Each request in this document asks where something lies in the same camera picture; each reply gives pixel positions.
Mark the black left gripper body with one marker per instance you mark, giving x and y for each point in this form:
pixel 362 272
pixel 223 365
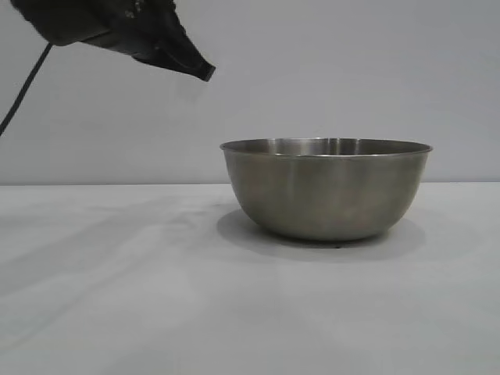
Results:
pixel 97 19

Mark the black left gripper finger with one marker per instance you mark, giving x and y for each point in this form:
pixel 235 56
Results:
pixel 172 66
pixel 183 43

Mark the stainless steel mixing bowl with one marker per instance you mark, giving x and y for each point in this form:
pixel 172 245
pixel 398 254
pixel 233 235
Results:
pixel 324 191

